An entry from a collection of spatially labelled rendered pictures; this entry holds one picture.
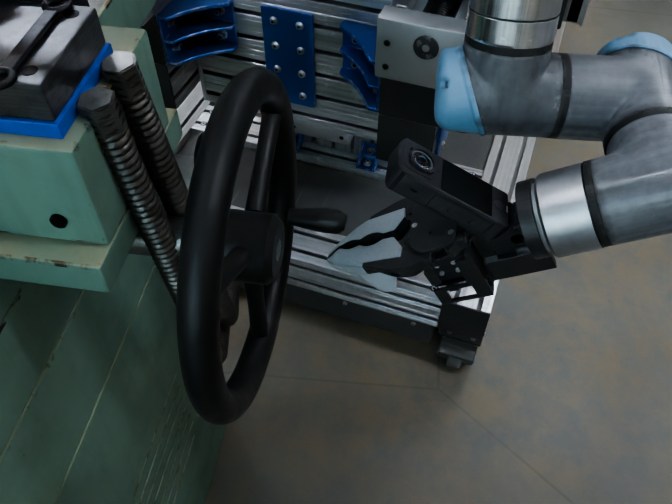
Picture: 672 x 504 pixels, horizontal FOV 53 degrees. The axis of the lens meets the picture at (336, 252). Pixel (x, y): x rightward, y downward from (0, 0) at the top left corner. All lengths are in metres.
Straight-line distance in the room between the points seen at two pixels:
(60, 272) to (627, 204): 0.43
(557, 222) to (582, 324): 1.01
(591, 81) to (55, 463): 0.60
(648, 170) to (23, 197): 0.46
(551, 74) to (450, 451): 0.90
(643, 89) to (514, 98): 0.11
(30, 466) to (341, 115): 0.76
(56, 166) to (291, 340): 1.06
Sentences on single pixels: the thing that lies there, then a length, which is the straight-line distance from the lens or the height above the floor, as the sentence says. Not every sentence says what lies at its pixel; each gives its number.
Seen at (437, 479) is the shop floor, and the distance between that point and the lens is 1.34.
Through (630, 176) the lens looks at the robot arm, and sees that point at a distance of 0.57.
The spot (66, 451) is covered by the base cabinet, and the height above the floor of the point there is 0.61.
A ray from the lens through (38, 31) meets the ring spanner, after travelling 0.47.
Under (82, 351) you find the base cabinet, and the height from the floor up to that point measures 0.66.
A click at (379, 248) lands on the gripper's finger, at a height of 0.75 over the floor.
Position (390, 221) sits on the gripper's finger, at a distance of 0.65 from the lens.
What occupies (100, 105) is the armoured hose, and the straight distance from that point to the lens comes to 0.46.
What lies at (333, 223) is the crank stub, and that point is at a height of 0.75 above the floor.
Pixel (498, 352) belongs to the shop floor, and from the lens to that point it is 1.48.
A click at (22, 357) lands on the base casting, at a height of 0.75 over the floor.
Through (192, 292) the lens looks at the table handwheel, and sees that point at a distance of 0.43.
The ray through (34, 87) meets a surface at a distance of 0.44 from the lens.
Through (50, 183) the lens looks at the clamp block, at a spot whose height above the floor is 0.93.
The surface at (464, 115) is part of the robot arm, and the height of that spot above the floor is 0.86.
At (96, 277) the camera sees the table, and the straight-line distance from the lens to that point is 0.50.
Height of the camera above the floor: 1.24
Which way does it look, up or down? 50 degrees down
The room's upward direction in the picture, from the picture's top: straight up
